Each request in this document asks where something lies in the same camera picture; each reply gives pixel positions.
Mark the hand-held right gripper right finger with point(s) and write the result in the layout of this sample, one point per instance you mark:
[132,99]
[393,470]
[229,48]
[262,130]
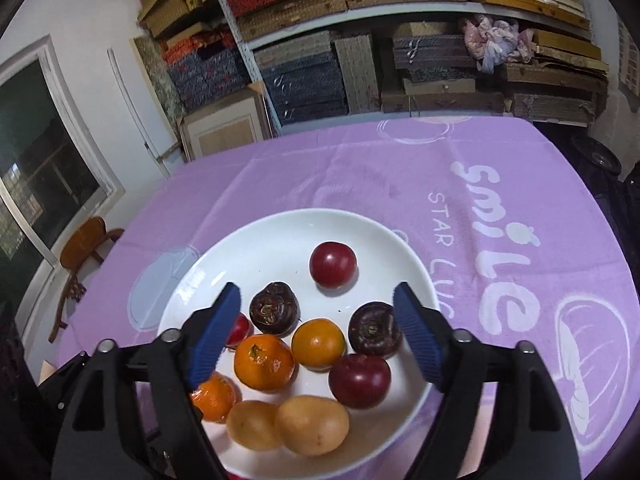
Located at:
[417,340]

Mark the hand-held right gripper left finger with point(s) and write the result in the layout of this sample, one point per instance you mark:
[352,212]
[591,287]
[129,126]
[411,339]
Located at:
[217,332]

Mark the red cherry tomato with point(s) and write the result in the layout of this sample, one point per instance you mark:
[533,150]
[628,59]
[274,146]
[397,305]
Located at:
[241,330]

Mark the dark brown water chestnut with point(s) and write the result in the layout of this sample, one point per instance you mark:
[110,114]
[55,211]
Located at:
[375,329]

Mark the tangerine with green stem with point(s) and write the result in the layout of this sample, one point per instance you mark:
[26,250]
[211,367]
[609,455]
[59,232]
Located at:
[264,364]

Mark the large dark red plum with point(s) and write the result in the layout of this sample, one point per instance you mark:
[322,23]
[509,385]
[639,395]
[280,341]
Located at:
[359,380]

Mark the smooth orange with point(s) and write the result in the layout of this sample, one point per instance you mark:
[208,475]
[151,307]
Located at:
[318,342]

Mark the white plate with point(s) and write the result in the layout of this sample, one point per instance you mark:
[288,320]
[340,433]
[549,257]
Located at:
[280,245]

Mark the large tan pear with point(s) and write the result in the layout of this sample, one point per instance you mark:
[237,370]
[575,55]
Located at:
[311,425]

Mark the dark purple mangosteen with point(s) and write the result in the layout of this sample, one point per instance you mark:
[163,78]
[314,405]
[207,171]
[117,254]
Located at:
[274,308]

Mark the small red plum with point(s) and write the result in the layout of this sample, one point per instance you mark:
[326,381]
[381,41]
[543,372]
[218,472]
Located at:
[332,264]

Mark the wooden chair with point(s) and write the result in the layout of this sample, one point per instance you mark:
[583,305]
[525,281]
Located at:
[82,255]

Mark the purple printed tablecloth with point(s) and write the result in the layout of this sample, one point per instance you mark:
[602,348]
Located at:
[350,170]

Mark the framed picture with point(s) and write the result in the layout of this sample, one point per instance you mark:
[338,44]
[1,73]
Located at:
[225,127]

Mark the window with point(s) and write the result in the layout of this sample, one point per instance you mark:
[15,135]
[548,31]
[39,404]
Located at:
[35,160]

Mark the white board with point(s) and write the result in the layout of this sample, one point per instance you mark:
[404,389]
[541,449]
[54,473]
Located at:
[140,110]

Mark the stack of blue floral boxes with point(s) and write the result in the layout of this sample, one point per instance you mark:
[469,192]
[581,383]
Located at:
[210,72]

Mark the green marbled board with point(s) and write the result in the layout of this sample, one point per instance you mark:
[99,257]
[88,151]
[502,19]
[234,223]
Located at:
[155,80]

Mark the stack of dark blue boxes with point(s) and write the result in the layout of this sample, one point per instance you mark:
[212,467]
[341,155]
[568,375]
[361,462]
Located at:
[305,87]

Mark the stack of dark patterned boxes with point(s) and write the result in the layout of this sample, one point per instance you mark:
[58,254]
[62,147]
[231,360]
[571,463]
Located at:
[440,70]

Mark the upright grey woven boxes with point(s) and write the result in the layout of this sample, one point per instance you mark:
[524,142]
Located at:
[357,75]

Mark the white metal shelf rack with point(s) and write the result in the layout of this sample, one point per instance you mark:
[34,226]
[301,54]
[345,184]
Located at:
[244,52]

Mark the pink plastic bag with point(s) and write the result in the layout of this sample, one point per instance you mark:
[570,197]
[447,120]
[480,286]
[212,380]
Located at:
[495,40]

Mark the stack of yellow wooden boxes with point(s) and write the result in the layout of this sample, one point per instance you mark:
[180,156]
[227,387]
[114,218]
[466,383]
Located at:
[555,50]

